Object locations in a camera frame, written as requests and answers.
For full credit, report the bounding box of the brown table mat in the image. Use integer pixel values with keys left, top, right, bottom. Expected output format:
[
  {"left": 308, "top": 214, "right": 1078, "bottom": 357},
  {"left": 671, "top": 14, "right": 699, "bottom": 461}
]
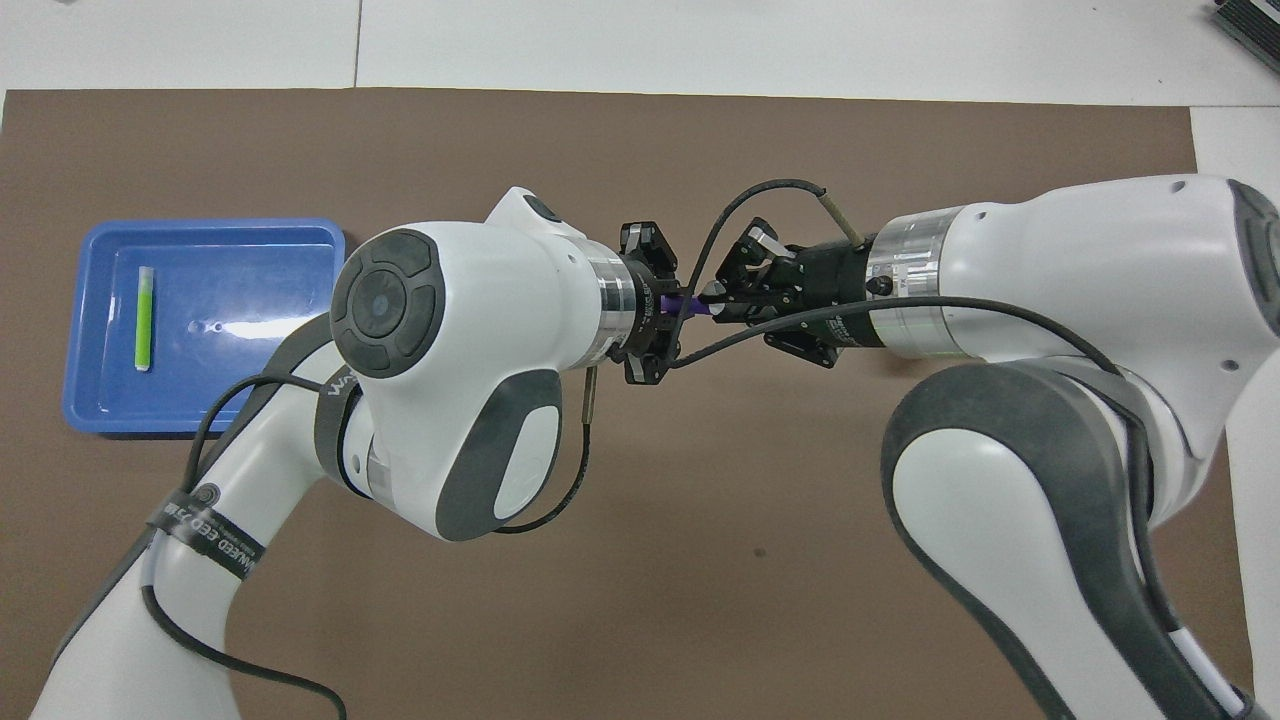
[{"left": 0, "top": 88, "right": 1256, "bottom": 720}]

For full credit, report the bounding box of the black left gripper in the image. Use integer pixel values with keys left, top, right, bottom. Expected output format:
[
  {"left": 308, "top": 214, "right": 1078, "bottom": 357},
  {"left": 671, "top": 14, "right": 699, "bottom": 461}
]
[{"left": 616, "top": 221, "right": 685, "bottom": 387}]

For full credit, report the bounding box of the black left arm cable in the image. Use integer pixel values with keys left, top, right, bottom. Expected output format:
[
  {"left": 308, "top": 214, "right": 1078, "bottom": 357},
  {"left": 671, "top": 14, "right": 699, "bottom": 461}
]
[{"left": 140, "top": 365, "right": 601, "bottom": 720}]

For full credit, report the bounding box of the blue plastic tray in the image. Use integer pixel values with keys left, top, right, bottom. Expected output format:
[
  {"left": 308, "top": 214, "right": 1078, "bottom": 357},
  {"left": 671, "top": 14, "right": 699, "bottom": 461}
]
[{"left": 62, "top": 218, "right": 346, "bottom": 438}]

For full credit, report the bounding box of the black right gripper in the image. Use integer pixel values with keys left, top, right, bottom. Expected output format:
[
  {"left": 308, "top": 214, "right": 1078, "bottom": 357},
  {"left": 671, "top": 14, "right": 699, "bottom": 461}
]
[{"left": 700, "top": 217, "right": 876, "bottom": 370}]

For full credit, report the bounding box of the green pen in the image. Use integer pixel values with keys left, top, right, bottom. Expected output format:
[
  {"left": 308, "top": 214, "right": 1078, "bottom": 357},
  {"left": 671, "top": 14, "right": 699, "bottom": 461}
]
[{"left": 135, "top": 265, "right": 156, "bottom": 373}]

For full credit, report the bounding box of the grey ribbed metal object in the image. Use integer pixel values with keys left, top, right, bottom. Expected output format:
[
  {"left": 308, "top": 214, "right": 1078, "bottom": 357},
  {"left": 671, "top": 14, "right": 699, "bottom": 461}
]
[{"left": 1212, "top": 0, "right": 1280, "bottom": 76}]

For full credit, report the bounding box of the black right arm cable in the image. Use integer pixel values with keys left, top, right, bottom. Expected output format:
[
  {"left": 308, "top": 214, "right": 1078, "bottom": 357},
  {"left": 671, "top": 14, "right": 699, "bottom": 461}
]
[{"left": 665, "top": 178, "right": 1201, "bottom": 651}]

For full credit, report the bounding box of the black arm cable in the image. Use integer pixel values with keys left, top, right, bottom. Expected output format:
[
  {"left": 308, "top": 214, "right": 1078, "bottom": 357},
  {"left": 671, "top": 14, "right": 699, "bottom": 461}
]
[
  {"left": 665, "top": 178, "right": 1201, "bottom": 651},
  {"left": 140, "top": 365, "right": 601, "bottom": 720}
]

